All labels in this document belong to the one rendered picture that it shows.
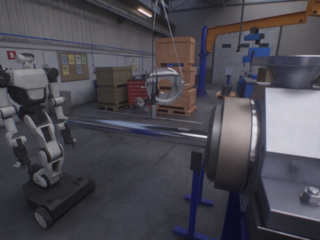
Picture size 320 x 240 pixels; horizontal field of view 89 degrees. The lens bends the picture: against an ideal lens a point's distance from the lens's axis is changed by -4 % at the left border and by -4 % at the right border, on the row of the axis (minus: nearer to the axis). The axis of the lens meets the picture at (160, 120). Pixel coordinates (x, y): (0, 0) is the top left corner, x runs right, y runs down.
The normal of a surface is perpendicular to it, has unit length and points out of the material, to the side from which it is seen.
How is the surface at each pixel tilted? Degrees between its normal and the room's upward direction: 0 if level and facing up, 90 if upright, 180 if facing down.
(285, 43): 90
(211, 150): 78
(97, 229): 0
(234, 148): 70
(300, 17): 90
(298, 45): 90
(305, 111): 45
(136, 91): 90
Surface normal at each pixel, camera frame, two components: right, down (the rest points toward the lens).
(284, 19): -0.80, 0.18
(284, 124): -0.25, -0.47
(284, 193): 0.00, -0.95
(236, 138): -0.31, -0.21
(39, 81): 0.91, 0.13
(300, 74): -0.33, 0.69
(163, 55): -0.37, 0.29
